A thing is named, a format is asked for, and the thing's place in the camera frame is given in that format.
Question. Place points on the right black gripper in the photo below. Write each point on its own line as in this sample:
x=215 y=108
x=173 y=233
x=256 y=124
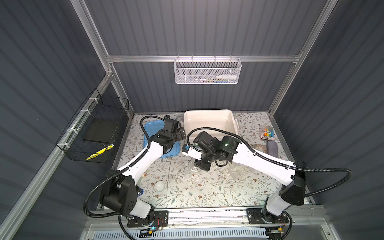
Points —
x=202 y=166

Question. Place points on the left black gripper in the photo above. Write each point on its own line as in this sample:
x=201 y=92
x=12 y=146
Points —
x=178 y=136

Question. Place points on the white plastic storage bin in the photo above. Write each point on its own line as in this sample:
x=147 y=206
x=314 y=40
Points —
x=219 y=119

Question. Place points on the clear test tube rack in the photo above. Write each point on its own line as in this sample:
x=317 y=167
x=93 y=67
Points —
x=234 y=171

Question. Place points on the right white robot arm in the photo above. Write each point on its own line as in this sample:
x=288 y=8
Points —
x=292 y=184

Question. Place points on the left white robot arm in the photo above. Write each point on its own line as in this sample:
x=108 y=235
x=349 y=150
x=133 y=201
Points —
x=121 y=193

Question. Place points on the blue plastic bin lid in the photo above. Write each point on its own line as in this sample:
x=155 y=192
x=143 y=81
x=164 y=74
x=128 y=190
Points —
x=152 y=128

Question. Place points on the white round dish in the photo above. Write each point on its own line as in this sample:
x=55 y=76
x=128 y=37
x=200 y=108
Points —
x=160 y=186

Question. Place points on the clear tape roll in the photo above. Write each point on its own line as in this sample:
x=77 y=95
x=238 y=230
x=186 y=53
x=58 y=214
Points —
x=260 y=148

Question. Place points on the yellow black striped item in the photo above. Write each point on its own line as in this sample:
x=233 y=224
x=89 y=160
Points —
x=100 y=152

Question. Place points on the grey eyeglass case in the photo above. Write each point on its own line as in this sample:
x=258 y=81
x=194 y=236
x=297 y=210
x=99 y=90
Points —
x=272 y=148

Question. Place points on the black pad in basket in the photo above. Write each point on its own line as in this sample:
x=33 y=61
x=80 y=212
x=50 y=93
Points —
x=100 y=131

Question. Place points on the colourful marker pack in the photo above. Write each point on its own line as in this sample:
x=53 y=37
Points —
x=267 y=133

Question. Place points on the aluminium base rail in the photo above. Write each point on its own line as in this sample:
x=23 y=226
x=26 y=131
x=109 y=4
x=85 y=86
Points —
x=211 y=216

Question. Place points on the white wire mesh basket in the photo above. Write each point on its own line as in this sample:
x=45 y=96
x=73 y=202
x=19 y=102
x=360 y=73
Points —
x=207 y=71

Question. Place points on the black wire wall basket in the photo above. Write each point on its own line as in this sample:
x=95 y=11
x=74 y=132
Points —
x=98 y=106

